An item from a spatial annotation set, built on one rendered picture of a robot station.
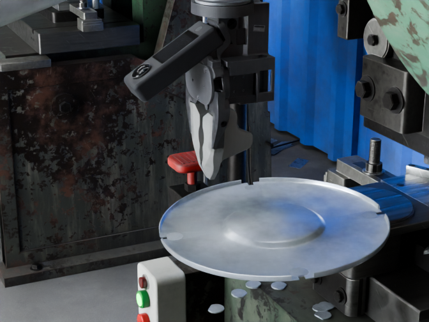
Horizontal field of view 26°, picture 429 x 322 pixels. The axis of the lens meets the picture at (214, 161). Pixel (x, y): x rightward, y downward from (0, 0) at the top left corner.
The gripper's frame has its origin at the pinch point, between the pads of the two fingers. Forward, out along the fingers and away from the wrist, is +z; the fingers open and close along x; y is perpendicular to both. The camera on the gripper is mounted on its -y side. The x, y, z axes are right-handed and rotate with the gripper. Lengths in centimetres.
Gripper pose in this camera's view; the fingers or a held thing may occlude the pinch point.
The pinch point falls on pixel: (204, 169)
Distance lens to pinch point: 110.7
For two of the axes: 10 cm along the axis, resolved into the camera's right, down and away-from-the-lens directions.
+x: -4.3, -3.2, 8.5
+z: -0.1, 9.4, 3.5
